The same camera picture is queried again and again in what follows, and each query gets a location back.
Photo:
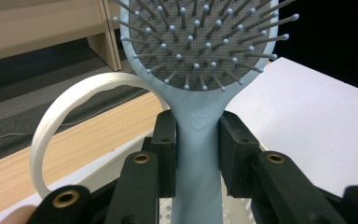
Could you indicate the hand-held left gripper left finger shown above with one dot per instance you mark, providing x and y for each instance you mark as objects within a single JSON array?
[{"x": 164, "y": 161}]

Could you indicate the white plastic basket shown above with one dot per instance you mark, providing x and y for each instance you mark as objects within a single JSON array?
[{"x": 43, "y": 137}]

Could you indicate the light blue hairbrush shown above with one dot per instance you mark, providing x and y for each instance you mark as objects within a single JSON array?
[{"x": 195, "y": 149}]

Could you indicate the beige wooden bench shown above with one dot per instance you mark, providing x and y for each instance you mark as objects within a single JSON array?
[{"x": 43, "y": 28}]

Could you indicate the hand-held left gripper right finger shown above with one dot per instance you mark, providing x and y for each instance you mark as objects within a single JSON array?
[{"x": 237, "y": 161}]

